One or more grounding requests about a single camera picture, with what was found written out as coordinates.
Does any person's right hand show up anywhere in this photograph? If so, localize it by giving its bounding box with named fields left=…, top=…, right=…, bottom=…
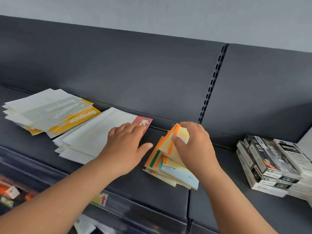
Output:
left=171, top=121, right=221, bottom=180

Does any person's left hand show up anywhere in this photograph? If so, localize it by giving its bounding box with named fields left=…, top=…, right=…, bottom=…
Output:
left=98, top=122, right=154, bottom=177

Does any orange-edged yellow notepad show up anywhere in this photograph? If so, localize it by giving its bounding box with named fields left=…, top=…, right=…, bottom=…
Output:
left=158, top=123, right=190, bottom=166

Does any person's right forearm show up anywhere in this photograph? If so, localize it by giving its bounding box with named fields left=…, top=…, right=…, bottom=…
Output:
left=196, top=166, right=279, bottom=234

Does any person's left forearm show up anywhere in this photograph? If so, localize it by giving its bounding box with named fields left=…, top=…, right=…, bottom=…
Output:
left=0, top=155, right=123, bottom=234

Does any pile of orange-edged pastel notepads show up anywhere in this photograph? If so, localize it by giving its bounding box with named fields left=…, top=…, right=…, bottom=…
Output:
left=143, top=136, right=199, bottom=190

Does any dark grey metal shelf board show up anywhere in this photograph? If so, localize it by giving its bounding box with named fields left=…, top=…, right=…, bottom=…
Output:
left=0, top=85, right=191, bottom=224
left=188, top=141, right=312, bottom=234

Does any stack of red-header ruled notepads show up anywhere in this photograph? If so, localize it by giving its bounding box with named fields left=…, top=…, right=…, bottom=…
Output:
left=52, top=107, right=153, bottom=165

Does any yellow label with red arrow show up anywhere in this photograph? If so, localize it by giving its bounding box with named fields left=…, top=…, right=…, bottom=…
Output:
left=91, top=192, right=109, bottom=208

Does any slotted dark grey shelf upright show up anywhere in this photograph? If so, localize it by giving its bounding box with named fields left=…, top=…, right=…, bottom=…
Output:
left=198, top=43, right=229, bottom=125

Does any dark grey shelf back panel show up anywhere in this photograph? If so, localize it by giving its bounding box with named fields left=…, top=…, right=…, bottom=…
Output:
left=0, top=15, right=228, bottom=130
left=201, top=43, right=312, bottom=144

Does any stack of black white boxes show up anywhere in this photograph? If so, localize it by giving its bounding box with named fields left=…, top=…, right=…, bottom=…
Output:
left=236, top=134, right=312, bottom=208

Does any white paper sheet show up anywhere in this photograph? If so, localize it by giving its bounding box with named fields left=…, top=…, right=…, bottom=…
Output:
left=73, top=214, right=97, bottom=234

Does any stack of yellow-header notepads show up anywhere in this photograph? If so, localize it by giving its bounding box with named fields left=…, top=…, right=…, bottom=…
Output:
left=2, top=88, right=102, bottom=139

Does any orange and white packet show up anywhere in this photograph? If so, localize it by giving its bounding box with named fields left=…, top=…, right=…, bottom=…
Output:
left=0, top=177, right=20, bottom=200

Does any clear plastic shelf price rail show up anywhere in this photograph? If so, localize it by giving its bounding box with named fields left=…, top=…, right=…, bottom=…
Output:
left=0, top=146, right=188, bottom=234

